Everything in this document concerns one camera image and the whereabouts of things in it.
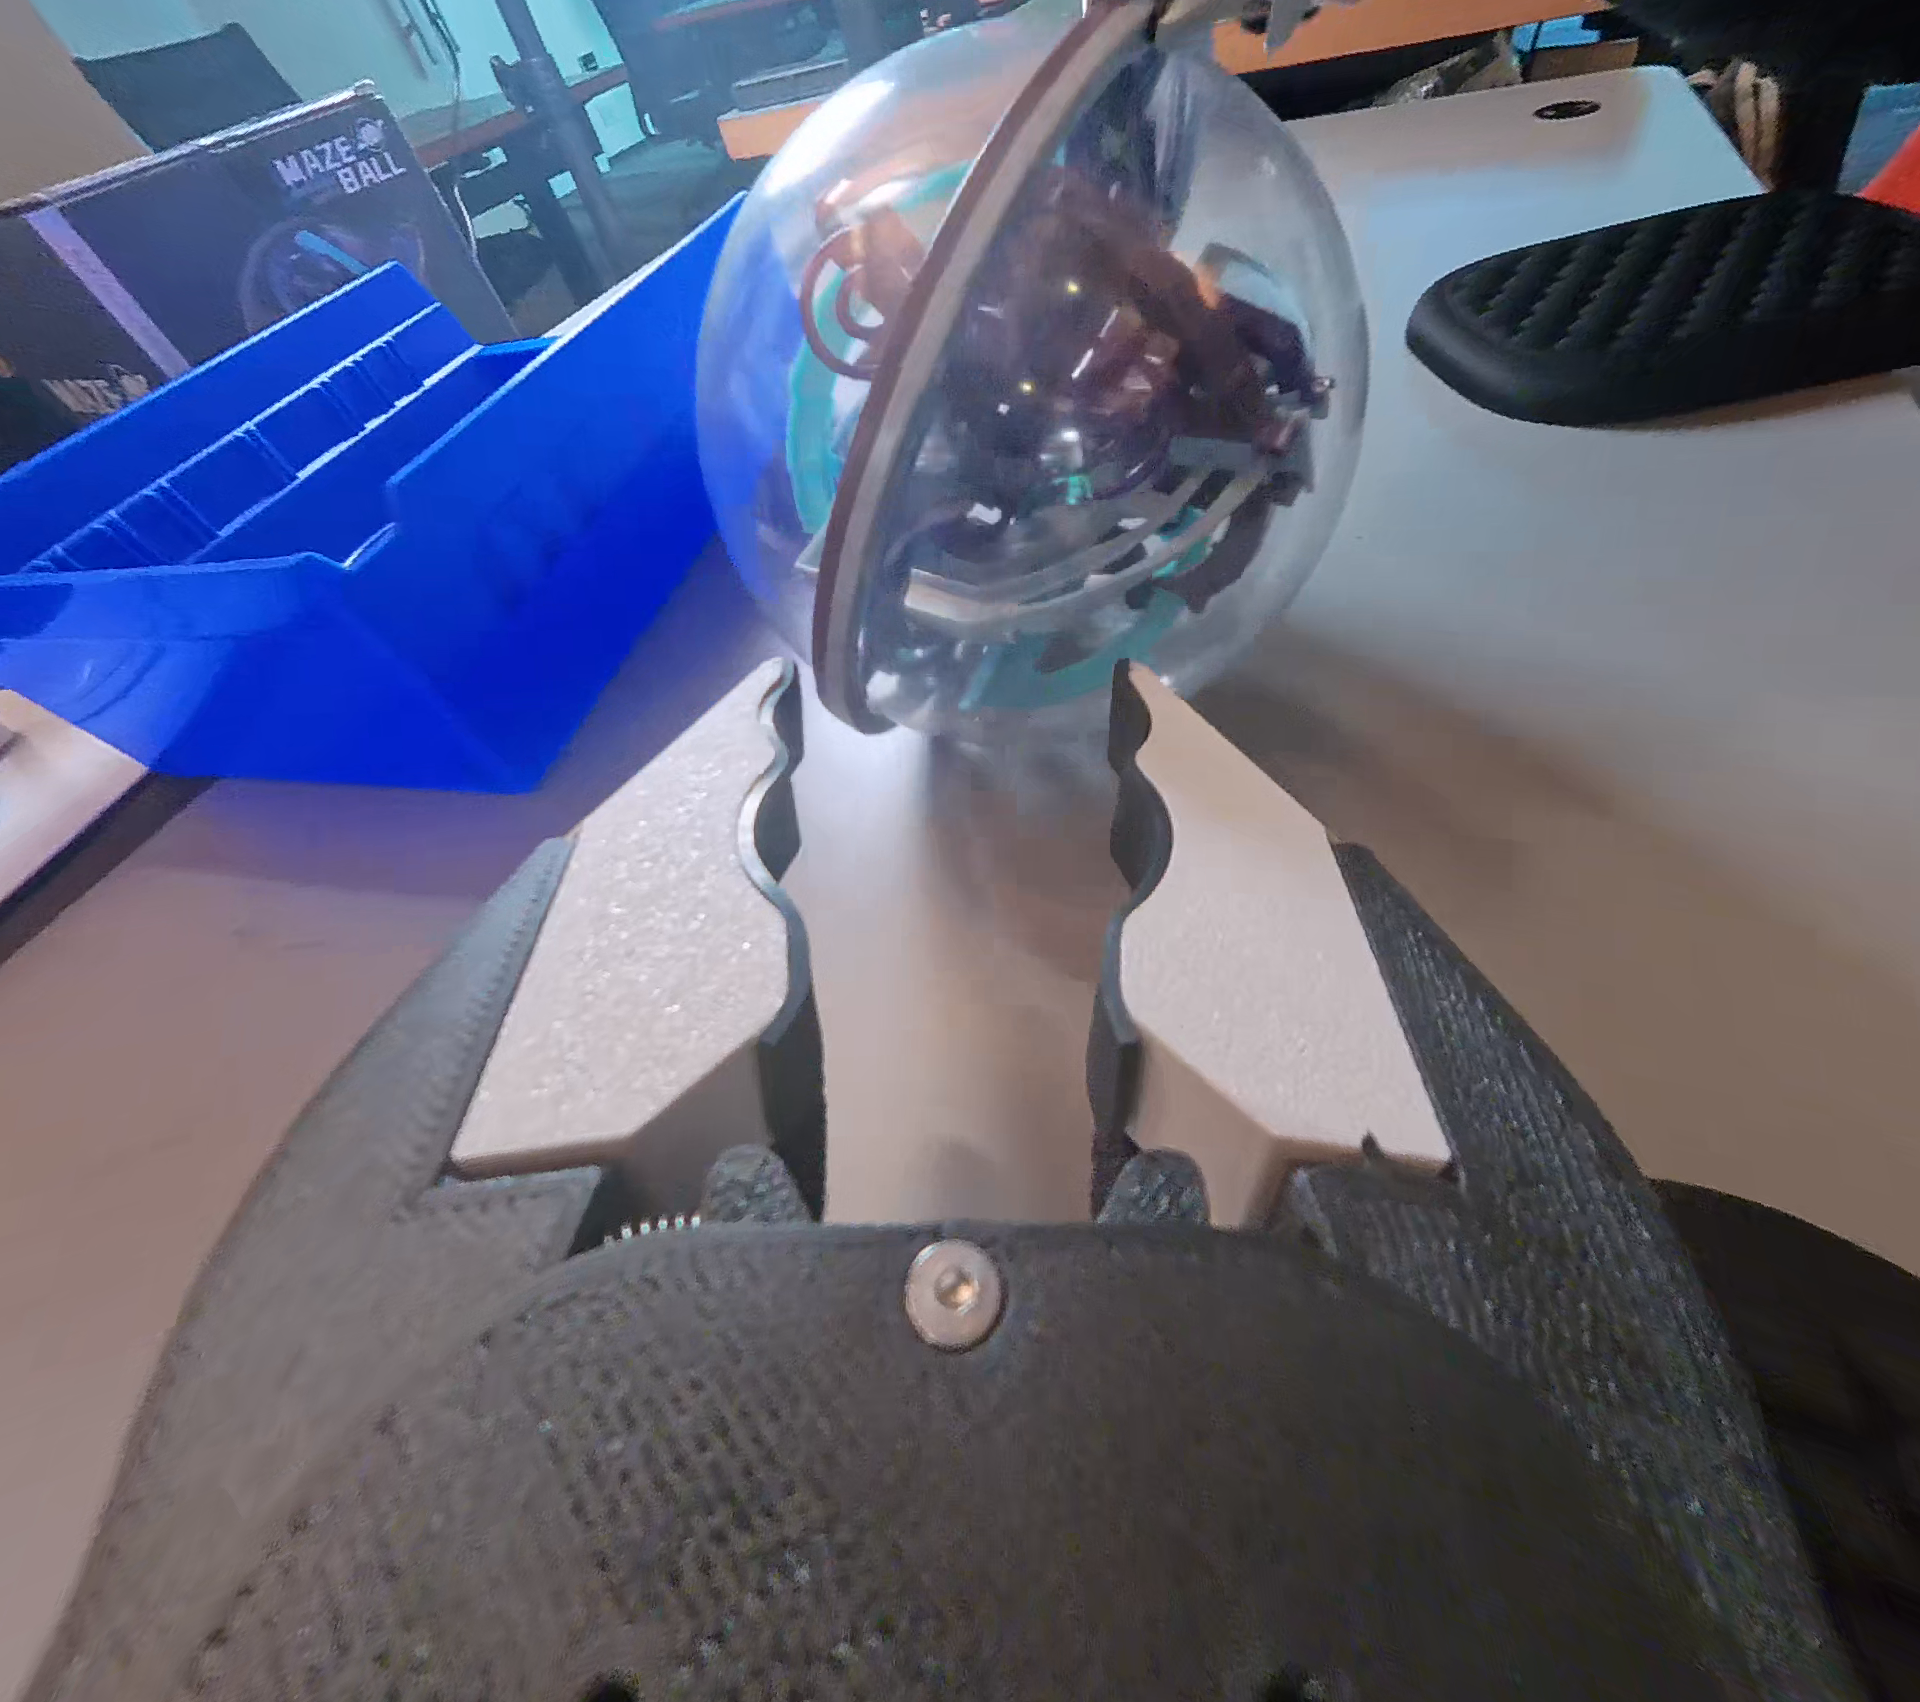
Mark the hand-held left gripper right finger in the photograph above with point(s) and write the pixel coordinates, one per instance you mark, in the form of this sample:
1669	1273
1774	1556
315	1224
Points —
1262	984

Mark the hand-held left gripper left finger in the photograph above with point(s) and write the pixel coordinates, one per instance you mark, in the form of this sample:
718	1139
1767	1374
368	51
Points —
631	984

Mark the blue plastic bin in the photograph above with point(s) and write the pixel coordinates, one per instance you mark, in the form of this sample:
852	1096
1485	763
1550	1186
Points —
377	650

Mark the clear maze ball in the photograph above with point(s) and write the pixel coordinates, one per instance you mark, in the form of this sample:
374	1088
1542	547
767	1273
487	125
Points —
1081	382

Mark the orange edged desk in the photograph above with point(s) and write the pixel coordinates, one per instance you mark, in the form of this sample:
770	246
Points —
1425	20

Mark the pale display board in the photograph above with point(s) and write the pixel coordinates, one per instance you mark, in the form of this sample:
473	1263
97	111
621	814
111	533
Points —
60	801

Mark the black toy packaging box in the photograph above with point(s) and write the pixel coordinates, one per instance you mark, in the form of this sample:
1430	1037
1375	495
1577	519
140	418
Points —
177	246

